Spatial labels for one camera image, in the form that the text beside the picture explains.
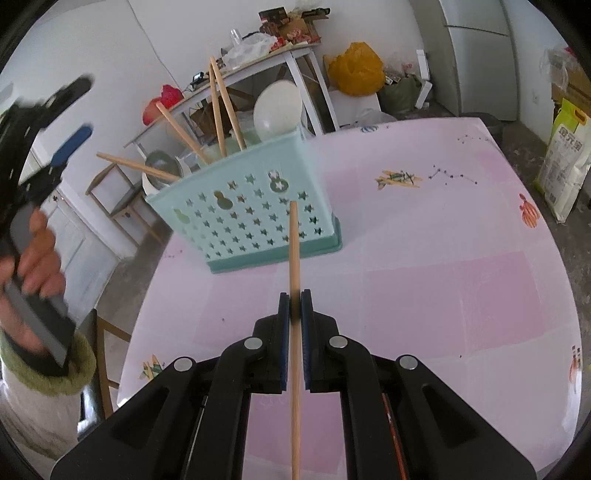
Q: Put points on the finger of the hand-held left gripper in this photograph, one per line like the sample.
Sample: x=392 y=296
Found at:
x=71 y=92
x=74 y=141

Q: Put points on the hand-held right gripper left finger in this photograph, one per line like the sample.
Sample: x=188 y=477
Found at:
x=285 y=341

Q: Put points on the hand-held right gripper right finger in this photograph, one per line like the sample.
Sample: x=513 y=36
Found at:
x=305 y=341

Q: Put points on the wooden chopstick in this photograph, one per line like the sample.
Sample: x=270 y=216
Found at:
x=294 y=258
x=138 y=167
x=182 y=134
x=217 y=106

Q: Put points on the metal spoon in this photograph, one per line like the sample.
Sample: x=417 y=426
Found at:
x=161 y=160

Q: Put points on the bundle of wooden chopsticks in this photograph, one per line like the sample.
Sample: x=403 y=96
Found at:
x=231 y=108

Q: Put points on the mint green utensil holder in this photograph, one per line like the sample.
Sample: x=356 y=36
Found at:
x=249 y=161

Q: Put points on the large translucent white spoon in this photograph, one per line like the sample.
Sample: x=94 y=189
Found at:
x=277 y=110

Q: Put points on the person's left forearm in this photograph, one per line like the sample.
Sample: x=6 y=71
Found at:
x=46 y=415

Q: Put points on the person's left hand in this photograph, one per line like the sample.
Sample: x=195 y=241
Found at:
x=44 y=258

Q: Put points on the wooden chair dark seat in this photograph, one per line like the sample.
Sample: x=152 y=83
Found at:
x=124 y=203
x=104 y=369

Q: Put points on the red plastic bag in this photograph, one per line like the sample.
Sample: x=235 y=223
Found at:
x=161 y=104

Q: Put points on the white door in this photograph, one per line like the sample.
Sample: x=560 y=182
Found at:
x=78 y=240

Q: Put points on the small black device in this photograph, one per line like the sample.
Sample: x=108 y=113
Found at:
x=198 y=79

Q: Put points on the brown paper bag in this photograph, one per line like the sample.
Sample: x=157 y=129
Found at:
x=205 y=115

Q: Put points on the clear plastic bag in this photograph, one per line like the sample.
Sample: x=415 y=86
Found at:
x=249 y=48

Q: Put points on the white table wooden top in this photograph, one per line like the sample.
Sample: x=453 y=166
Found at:
x=300 y=48

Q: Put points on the pile of snack packets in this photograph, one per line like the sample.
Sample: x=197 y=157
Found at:
x=295 y=23

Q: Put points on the grey-green bag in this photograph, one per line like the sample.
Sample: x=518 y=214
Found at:
x=399 y=94

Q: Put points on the yellow plastic bag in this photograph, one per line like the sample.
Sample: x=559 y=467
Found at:
x=355 y=69

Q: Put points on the white carton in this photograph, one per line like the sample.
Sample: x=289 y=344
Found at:
x=422 y=78

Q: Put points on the white rice bag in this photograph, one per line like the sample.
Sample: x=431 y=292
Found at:
x=565 y=157

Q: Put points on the grey refrigerator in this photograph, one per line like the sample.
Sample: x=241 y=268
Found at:
x=480 y=46

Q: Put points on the cardboard box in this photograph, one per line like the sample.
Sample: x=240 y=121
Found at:
x=577 y=87

